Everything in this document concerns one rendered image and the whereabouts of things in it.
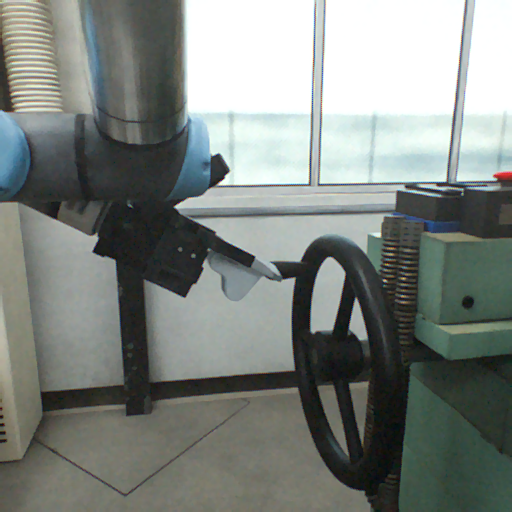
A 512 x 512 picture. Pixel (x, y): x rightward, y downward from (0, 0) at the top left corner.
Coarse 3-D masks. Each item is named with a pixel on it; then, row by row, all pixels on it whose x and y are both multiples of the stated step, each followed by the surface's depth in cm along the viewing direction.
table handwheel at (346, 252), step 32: (320, 256) 57; (352, 256) 48; (352, 288) 49; (384, 320) 43; (320, 352) 53; (352, 352) 53; (384, 352) 42; (416, 352) 56; (384, 384) 42; (320, 416) 63; (352, 416) 52; (384, 416) 42; (320, 448) 59; (352, 448) 51; (384, 448) 43; (352, 480) 49
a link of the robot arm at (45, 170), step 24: (0, 120) 35; (24, 120) 38; (48, 120) 38; (72, 120) 39; (0, 144) 35; (24, 144) 37; (48, 144) 37; (72, 144) 38; (0, 168) 35; (24, 168) 37; (48, 168) 38; (72, 168) 38; (0, 192) 36; (24, 192) 39; (48, 192) 39; (72, 192) 40
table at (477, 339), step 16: (368, 240) 85; (368, 256) 85; (416, 320) 53; (432, 320) 50; (496, 320) 51; (416, 336) 53; (432, 336) 50; (448, 336) 47; (464, 336) 47; (480, 336) 48; (496, 336) 48; (448, 352) 47; (464, 352) 48; (480, 352) 48; (496, 352) 49
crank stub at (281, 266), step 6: (276, 264) 59; (282, 264) 59; (288, 264) 59; (294, 264) 59; (300, 264) 60; (306, 264) 60; (282, 270) 59; (288, 270) 59; (294, 270) 59; (300, 270) 59; (306, 270) 60; (282, 276) 59; (288, 276) 59; (294, 276) 60; (300, 276) 60
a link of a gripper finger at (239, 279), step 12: (216, 252) 53; (216, 264) 53; (228, 264) 53; (240, 264) 53; (252, 264) 53; (264, 264) 54; (228, 276) 54; (240, 276) 54; (252, 276) 54; (276, 276) 56; (228, 288) 54; (240, 288) 54
